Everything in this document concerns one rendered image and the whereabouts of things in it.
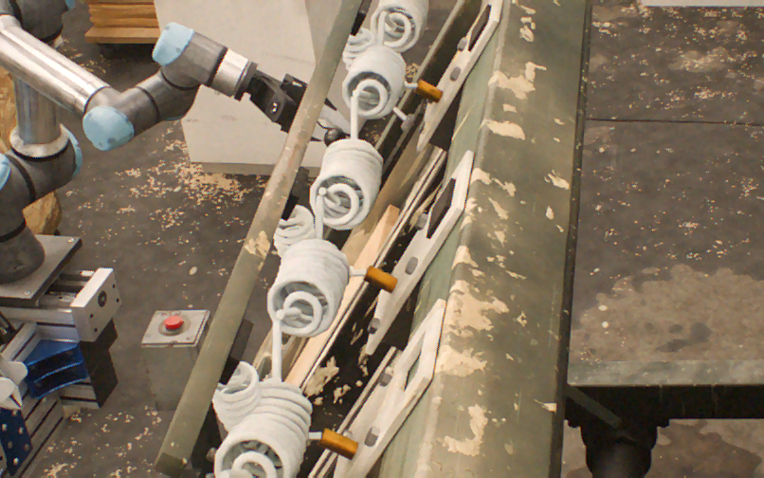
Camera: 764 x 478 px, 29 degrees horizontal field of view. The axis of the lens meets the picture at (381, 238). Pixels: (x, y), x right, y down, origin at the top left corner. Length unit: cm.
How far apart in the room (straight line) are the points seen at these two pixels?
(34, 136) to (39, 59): 41
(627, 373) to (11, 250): 125
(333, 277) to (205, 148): 404
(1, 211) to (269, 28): 216
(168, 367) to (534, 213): 175
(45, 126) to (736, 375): 143
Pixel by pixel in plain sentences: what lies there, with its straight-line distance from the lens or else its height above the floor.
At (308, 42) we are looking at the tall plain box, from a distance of 497.
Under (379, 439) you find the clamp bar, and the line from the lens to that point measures 114.
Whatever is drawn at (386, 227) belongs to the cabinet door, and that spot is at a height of 136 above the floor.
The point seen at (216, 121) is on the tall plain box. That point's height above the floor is 23.
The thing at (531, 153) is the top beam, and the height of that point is 191.
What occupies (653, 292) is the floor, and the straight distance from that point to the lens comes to 449.
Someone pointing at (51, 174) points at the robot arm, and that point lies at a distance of 305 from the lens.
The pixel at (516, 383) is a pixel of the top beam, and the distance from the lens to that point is 112.
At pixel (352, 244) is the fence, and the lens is 249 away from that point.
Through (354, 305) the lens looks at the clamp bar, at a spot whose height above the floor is 154.
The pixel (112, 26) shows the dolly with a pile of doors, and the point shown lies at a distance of 649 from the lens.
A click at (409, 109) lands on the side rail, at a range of 261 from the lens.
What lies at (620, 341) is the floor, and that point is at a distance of 430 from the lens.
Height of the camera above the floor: 260
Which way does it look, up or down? 32 degrees down
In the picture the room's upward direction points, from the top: 9 degrees counter-clockwise
